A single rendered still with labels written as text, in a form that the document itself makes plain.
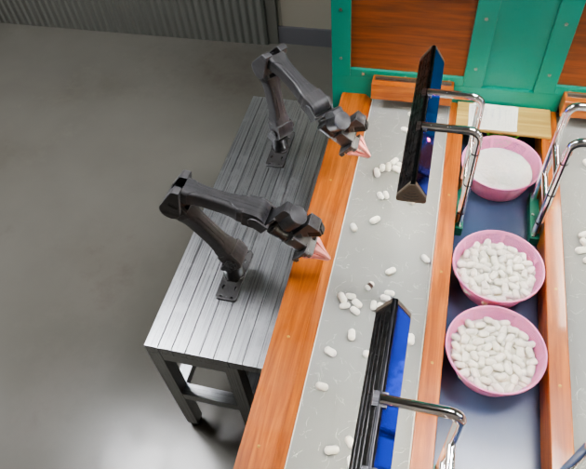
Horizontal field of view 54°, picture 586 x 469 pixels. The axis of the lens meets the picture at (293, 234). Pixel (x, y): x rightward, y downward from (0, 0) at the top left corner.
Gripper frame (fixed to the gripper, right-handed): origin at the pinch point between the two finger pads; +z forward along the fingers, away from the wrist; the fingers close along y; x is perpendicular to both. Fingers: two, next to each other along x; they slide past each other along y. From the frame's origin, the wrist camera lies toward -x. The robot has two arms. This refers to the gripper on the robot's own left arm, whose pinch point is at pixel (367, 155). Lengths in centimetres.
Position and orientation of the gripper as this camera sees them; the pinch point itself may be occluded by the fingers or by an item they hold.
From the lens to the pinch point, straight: 197.3
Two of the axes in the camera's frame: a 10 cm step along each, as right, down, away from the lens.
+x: -5.8, 3.8, 7.3
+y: 2.3, -7.8, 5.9
